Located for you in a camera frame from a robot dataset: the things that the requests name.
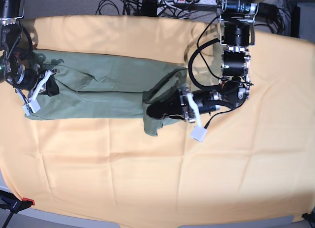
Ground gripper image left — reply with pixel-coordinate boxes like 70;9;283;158
10;64;60;103

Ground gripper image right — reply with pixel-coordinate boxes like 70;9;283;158
146;88;221;127

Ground green T-shirt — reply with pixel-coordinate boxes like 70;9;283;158
30;49;188;136

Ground yellow table cloth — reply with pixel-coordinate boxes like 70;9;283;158
0;31;315;228

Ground white power strip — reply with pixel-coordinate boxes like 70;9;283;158
159;0;217;6

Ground black power adapter brick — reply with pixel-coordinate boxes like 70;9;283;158
257;2;279;20

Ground black box far right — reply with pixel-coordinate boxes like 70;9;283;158
290;2;301;38

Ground black clamp right corner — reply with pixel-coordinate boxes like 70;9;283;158
302;212;315;224

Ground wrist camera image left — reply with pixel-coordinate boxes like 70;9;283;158
23;99;40;116

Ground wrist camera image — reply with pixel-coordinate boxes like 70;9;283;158
23;99;40;116
190;126;207;142

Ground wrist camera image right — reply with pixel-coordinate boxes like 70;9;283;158
190;126;207;142

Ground tangle of black cables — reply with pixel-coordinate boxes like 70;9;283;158
94;0;197;19

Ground black stand post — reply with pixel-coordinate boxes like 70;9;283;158
134;0;158;17

